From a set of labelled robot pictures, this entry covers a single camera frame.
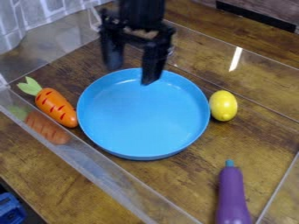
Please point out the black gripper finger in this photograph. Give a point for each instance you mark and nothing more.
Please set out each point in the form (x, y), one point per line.
(154, 59)
(112, 50)

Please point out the yellow toy lemon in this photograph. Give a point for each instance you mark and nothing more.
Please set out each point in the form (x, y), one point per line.
(223, 105)

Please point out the blue plastic object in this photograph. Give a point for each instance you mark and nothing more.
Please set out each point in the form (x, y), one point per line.
(12, 213)

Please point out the white sheer curtain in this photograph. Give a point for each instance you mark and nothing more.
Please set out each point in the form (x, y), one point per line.
(21, 15)

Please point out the blue round plate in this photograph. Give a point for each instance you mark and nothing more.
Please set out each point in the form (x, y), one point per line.
(143, 122)

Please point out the dark wooden ledge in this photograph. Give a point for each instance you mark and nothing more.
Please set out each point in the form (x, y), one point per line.
(280, 24)

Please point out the purple toy eggplant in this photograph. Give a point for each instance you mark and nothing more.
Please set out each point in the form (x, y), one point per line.
(232, 209)

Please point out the orange toy carrot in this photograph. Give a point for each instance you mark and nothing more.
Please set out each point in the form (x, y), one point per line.
(51, 102)

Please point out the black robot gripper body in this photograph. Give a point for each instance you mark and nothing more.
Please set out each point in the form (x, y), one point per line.
(135, 23)

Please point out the clear acrylic enclosure wall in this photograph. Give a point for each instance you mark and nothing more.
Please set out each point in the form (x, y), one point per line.
(77, 185)

